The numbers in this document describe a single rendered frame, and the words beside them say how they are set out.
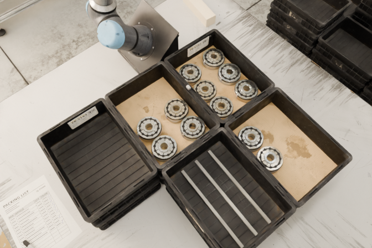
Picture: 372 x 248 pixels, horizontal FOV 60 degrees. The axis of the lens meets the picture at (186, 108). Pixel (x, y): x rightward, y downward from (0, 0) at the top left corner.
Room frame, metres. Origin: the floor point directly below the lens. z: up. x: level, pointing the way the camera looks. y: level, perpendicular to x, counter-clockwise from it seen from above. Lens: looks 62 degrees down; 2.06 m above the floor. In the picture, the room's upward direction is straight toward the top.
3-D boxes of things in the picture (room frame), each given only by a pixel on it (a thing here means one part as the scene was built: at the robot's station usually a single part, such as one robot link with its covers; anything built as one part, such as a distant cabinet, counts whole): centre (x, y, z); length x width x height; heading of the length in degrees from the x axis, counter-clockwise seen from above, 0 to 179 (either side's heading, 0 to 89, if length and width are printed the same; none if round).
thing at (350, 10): (1.86, -1.12, 0.26); 0.40 x 0.30 x 0.23; 41
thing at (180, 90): (0.60, 0.10, 0.87); 0.40 x 0.30 x 0.11; 37
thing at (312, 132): (0.47, -0.38, 0.87); 0.40 x 0.30 x 0.11; 37
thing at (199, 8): (1.36, -0.08, 0.73); 0.24 x 0.06 x 0.06; 32
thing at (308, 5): (1.60, -0.81, 0.37); 0.40 x 0.30 x 0.45; 41
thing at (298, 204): (0.47, -0.38, 0.92); 0.40 x 0.30 x 0.02; 37
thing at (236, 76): (0.83, -0.20, 0.86); 0.10 x 0.10 x 0.01
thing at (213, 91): (0.74, -0.08, 0.86); 0.10 x 0.10 x 0.01
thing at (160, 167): (0.60, 0.10, 0.92); 0.40 x 0.30 x 0.02; 37
